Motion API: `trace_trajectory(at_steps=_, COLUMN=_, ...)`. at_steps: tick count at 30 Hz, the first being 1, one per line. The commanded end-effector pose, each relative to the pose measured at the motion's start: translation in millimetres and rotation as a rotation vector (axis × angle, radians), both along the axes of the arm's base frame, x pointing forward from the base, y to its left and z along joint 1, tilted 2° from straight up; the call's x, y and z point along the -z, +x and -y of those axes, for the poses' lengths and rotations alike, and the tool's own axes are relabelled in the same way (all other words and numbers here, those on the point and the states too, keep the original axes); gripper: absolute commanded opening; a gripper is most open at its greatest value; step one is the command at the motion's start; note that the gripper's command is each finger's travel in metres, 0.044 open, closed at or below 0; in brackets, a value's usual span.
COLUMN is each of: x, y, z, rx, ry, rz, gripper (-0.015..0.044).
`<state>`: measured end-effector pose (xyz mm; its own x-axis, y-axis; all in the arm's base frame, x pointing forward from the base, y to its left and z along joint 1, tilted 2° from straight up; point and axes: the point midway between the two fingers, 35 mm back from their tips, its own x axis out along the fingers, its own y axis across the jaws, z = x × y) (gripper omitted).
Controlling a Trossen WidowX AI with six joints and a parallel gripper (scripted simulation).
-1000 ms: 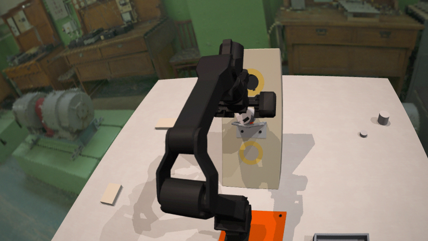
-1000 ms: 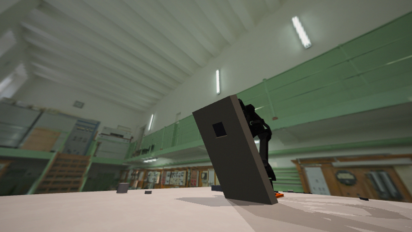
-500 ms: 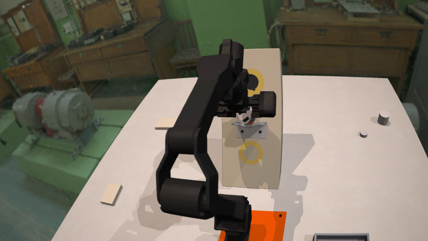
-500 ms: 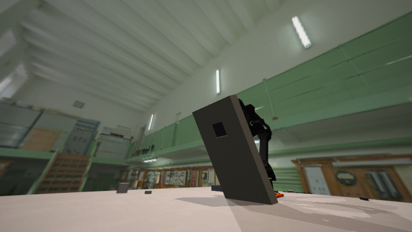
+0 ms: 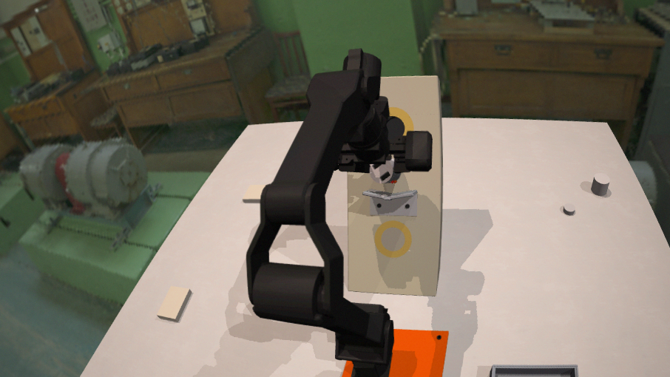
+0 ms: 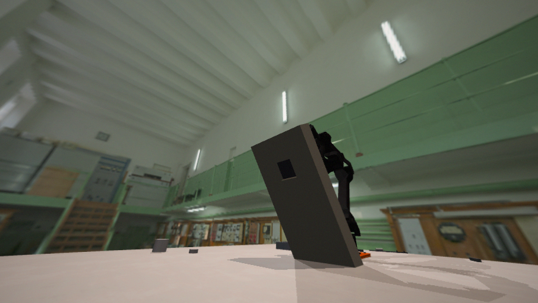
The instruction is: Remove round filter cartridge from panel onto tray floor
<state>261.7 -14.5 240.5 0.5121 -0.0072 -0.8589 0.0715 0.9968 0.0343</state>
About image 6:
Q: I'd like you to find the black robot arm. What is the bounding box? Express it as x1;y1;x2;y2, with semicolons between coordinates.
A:
309;124;361;246

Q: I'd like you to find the tan panel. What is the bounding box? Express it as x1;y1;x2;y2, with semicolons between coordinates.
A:
251;123;363;268

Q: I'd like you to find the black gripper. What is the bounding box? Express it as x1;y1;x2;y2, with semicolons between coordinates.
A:
320;149;344;174

